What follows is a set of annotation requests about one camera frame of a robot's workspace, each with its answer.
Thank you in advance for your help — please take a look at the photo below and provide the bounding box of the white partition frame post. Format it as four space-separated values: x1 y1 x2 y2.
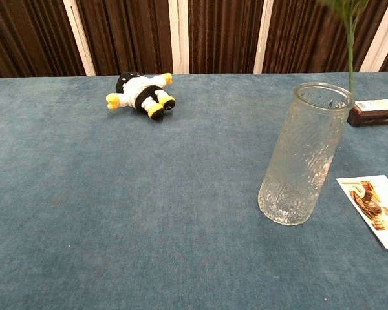
253 0 275 74
167 0 190 75
359 0 388 73
62 0 97 77

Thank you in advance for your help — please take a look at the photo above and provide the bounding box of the brown bottle with white cap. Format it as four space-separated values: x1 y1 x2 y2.
347 98 388 127

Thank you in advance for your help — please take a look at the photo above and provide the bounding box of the clear textured glass vase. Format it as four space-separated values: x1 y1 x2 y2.
257 82 356 226

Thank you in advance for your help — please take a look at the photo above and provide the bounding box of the pink white artificial flower bouquet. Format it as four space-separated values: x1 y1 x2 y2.
318 0 371 94

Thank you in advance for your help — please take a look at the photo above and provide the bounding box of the black white yellow plush toy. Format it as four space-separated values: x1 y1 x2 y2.
105 71 176 122

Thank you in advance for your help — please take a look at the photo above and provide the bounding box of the blue felt table cloth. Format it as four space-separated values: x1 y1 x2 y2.
0 71 388 310

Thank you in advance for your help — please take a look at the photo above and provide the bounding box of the white card with picture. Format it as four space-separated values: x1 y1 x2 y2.
336 175 388 249

